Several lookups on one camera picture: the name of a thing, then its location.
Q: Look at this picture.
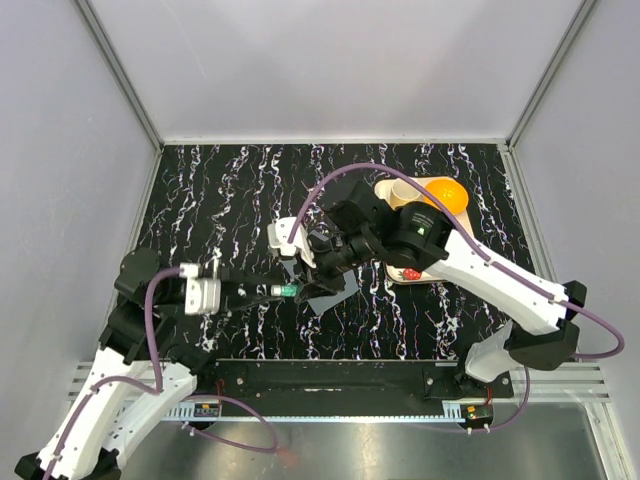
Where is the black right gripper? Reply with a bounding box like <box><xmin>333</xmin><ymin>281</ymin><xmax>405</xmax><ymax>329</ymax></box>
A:
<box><xmin>293</xmin><ymin>227</ymin><xmax>376</xmax><ymax>301</ymax></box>

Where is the grey paper envelope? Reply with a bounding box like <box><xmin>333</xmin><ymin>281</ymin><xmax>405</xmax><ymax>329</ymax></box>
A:
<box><xmin>279</xmin><ymin>257</ymin><xmax>359</xmax><ymax>315</ymax></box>

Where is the white green glue stick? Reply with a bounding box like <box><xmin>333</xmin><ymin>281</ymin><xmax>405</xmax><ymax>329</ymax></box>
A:
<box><xmin>270</xmin><ymin>284</ymin><xmax>298</xmax><ymax>298</ymax></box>

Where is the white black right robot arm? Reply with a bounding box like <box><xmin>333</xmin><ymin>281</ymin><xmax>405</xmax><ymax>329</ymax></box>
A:
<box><xmin>270</xmin><ymin>177</ymin><xmax>586</xmax><ymax>397</ymax></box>

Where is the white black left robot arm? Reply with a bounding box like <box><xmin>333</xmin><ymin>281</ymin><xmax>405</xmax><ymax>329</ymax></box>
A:
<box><xmin>15</xmin><ymin>248</ymin><xmax>297</xmax><ymax>479</ymax></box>

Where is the strawberry pattern tray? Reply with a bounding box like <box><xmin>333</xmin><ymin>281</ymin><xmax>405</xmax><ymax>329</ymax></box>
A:
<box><xmin>374</xmin><ymin>176</ymin><xmax>473</xmax><ymax>285</ymax></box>

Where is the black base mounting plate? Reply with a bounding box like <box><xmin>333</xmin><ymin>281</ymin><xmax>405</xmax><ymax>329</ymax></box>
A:
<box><xmin>196</xmin><ymin>360</ymin><xmax>514</xmax><ymax>417</ymax></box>

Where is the cream yellow cup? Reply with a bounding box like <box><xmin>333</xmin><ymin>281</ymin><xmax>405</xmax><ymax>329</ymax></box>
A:
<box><xmin>389</xmin><ymin>178</ymin><xmax>424</xmax><ymax>210</ymax></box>

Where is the orange bowl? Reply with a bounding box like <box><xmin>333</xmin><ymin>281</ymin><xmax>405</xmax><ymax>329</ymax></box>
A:
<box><xmin>425</xmin><ymin>178</ymin><xmax>469</xmax><ymax>215</ymax></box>

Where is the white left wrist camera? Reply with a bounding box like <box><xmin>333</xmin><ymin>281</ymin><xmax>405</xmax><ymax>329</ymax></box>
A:
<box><xmin>179</xmin><ymin>259</ymin><xmax>222</xmax><ymax>316</ymax></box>

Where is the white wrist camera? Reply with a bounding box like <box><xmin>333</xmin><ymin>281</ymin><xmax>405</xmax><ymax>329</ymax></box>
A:
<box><xmin>267</xmin><ymin>217</ymin><xmax>316</xmax><ymax>268</ymax></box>
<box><xmin>179</xmin><ymin>259</ymin><xmax>222</xmax><ymax>316</ymax></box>

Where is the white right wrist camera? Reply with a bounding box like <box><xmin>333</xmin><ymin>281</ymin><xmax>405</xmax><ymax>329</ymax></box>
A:
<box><xmin>267</xmin><ymin>217</ymin><xmax>316</xmax><ymax>268</ymax></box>

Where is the white slotted cable duct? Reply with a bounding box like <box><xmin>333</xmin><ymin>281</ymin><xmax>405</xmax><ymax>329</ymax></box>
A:
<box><xmin>162</xmin><ymin>401</ymin><xmax>220</xmax><ymax>423</ymax></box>

